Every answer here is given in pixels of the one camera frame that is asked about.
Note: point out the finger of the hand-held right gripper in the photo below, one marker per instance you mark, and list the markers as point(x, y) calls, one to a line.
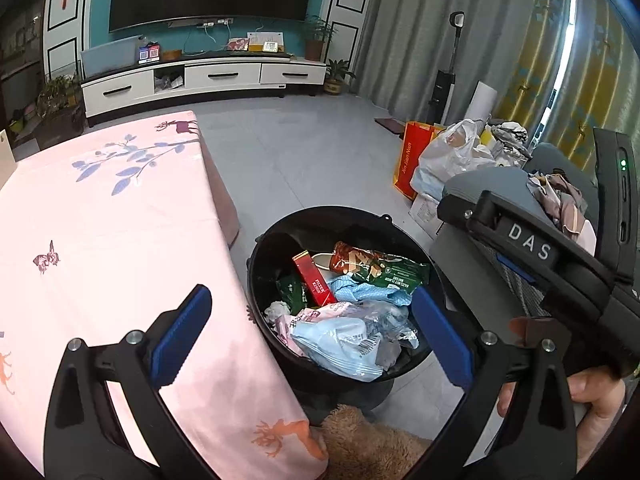
point(462, 212)
point(515, 267)

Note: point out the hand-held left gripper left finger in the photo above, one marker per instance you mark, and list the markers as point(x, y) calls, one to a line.
point(182, 335)

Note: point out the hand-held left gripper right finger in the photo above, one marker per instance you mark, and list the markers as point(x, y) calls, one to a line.
point(442, 340)

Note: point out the clear plastic wrapper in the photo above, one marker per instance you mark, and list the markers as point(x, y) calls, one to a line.
point(387, 317)

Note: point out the brown green snack packet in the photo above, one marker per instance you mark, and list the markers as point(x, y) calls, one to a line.
point(395, 272)

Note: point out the light blue packet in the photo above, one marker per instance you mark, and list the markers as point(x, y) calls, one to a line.
point(340, 347)

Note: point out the pink packet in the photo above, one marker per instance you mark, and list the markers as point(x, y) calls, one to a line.
point(320, 316)

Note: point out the small red box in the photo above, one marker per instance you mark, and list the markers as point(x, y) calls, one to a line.
point(314, 277)

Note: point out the black trash bin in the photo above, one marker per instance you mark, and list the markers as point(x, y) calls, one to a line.
point(300, 230)

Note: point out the person's right hand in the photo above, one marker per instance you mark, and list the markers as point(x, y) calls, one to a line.
point(597, 395)

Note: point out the grey armchair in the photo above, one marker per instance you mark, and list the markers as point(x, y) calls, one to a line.
point(500, 180)

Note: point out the large white plastic bag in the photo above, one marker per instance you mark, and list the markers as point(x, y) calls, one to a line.
point(450, 155)

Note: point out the orange shopping bag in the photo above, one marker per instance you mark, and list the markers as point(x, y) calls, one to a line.
point(412, 160)

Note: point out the pile of clothes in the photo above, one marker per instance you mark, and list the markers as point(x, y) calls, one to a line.
point(560, 200)

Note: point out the silver foil bag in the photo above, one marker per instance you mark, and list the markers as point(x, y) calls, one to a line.
point(510, 137)

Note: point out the dark floor mat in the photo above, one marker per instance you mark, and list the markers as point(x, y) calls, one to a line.
point(390, 125)

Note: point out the pink printed tablecloth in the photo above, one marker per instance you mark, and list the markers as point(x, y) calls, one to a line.
point(125, 235)

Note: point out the brown plush cloth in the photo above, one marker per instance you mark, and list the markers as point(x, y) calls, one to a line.
point(370, 445)

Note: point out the upright vacuum cleaner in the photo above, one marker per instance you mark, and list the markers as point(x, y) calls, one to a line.
point(442, 85)

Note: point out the yellow patterned curtain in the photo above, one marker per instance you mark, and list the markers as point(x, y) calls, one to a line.
point(540, 60)

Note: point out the small potted plant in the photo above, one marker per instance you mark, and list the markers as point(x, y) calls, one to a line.
point(337, 77)

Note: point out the grey curtain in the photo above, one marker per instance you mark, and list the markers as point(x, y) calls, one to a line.
point(400, 35)

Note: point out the white box on table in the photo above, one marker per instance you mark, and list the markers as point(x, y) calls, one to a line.
point(5, 157)

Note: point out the small digital clock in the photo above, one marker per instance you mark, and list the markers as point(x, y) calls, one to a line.
point(271, 47)

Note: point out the white television cabinet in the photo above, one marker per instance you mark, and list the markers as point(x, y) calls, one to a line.
point(220, 77)

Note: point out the bushy potted plant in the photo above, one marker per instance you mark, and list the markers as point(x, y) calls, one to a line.
point(55, 100)

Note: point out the white desk calendar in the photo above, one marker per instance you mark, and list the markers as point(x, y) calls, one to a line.
point(257, 39)

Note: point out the red card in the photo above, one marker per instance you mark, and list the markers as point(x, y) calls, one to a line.
point(239, 44)

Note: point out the blue sign stand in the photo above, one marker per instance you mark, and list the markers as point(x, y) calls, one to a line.
point(150, 53)

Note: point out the pale blue panel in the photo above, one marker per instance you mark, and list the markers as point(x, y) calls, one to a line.
point(110, 57)

